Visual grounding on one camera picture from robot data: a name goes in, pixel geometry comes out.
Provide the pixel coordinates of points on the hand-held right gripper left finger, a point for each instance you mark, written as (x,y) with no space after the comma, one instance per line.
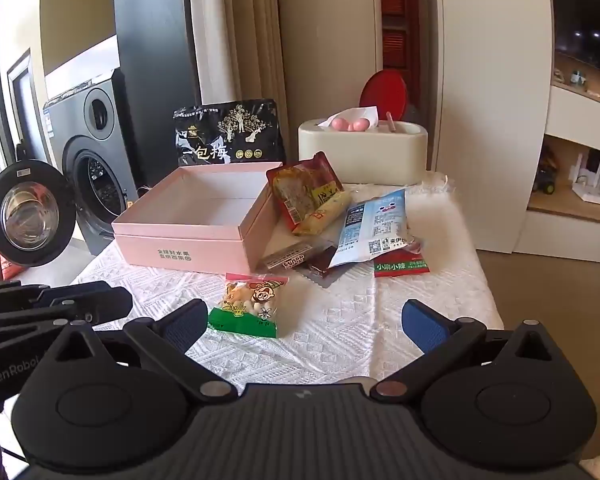
(185,325)

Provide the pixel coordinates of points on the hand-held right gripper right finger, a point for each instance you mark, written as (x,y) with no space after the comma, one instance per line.
(425,327)

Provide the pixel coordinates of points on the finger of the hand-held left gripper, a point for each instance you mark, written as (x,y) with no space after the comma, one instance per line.
(100,302)
(15,332)

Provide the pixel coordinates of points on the green cartoon snack packet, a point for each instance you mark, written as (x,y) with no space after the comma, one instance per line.
(245,310)

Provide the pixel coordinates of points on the red green spicy stick packet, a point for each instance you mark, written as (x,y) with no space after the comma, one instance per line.
(400,268)

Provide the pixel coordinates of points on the pink cardboard box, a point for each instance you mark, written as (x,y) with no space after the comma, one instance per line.
(180,255)

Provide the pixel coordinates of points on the blue white snack packet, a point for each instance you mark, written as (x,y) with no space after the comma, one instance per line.
(375,225)

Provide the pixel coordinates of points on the dark red snack packet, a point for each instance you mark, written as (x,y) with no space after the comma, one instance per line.
(320,271)

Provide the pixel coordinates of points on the red yellow snack bag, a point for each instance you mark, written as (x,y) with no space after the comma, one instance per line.
(295,195)

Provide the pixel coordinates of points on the white textured tablecloth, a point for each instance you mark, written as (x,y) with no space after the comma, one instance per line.
(330,320)

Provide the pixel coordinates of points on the brown chocolate bar packet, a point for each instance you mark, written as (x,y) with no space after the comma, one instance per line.
(285,260)

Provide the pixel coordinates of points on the grey washing machine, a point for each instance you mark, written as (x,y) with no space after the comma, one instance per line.
(95,160)

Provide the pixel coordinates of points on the cream tissue box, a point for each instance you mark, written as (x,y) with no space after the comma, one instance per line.
(370,155)

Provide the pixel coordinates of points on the toy truck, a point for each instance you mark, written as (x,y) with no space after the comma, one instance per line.
(546,175)

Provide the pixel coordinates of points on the black printed snack bag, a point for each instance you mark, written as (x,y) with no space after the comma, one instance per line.
(230,130)

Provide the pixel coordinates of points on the white router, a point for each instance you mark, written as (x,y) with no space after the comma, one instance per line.
(590,190)

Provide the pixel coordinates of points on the pink balls trinket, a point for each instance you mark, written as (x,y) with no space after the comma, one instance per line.
(350,124)

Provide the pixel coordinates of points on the white tissue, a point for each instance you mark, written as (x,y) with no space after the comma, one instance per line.
(360,112)

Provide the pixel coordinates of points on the red round disc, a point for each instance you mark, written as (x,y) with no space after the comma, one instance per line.
(382,92)

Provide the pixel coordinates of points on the beige curtain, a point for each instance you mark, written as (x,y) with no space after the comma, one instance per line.
(240,35)

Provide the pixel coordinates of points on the red wooden door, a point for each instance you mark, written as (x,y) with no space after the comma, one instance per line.
(397,20)

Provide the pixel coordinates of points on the white wall shelf unit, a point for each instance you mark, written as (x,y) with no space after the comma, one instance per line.
(580,120)

